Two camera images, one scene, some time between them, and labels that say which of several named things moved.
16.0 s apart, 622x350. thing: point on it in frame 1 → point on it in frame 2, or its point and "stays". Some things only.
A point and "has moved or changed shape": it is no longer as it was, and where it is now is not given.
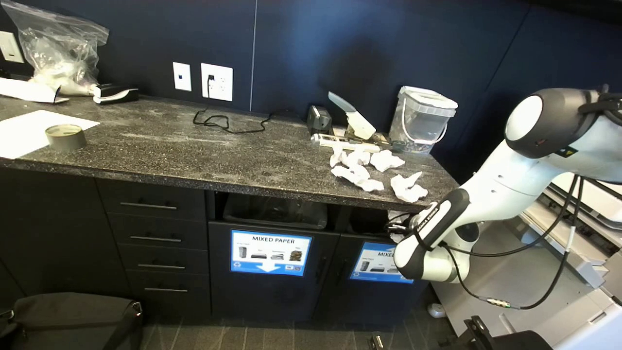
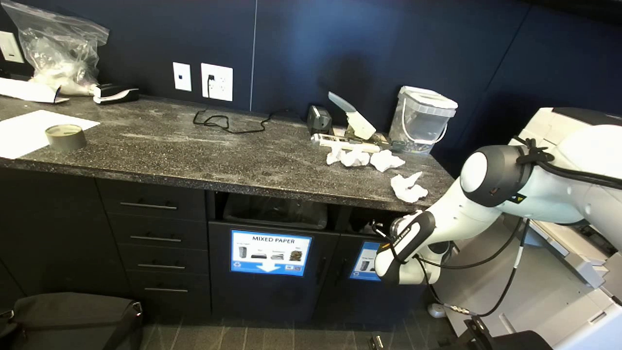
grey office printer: x=553 y=264 stays
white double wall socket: x=216 y=81 stays
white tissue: x=407 y=186 stays
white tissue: x=356 y=163 has moved or changed shape
